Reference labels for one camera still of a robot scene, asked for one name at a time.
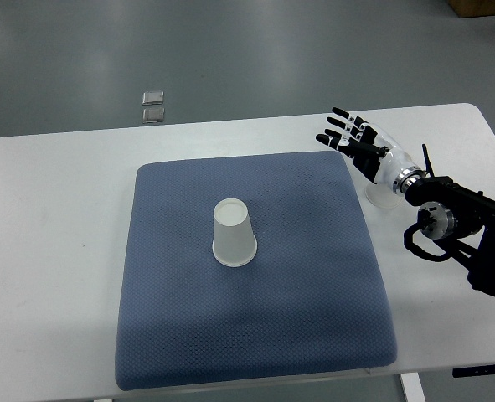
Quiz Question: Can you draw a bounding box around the black desk control panel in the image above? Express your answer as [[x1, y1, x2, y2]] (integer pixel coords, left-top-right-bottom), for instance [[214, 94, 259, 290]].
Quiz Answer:
[[451, 364, 495, 378]]

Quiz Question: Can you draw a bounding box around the white paper cup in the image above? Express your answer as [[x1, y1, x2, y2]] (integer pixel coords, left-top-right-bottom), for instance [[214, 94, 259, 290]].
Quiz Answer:
[[212, 198, 257, 268], [364, 183, 403, 209]]

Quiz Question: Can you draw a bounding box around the blue fabric cushion mat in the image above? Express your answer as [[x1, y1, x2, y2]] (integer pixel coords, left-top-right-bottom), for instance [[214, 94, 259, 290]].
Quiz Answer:
[[115, 151, 397, 390]]

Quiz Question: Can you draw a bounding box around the white paper cup on mat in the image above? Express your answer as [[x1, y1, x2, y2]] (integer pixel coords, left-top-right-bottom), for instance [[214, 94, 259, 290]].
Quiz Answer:
[[212, 198, 257, 268]]

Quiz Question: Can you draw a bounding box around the white table leg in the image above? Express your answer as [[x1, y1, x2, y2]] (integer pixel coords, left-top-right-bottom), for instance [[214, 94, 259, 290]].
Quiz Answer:
[[400, 373, 426, 402]]

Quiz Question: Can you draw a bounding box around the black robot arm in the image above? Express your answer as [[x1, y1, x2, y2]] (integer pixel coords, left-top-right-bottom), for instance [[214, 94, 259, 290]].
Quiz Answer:
[[403, 146, 495, 297]]

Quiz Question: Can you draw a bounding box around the brown cardboard box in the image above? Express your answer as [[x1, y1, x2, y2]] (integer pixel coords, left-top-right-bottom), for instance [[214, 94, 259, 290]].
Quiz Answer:
[[447, 0, 495, 18]]

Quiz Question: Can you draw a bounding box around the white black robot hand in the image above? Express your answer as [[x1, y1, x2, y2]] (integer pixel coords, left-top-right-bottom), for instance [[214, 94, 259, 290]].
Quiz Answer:
[[316, 107, 426, 196]]

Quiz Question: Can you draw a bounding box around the upper metal floor plate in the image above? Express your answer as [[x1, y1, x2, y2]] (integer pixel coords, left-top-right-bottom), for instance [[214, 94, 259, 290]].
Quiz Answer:
[[142, 90, 164, 106]]

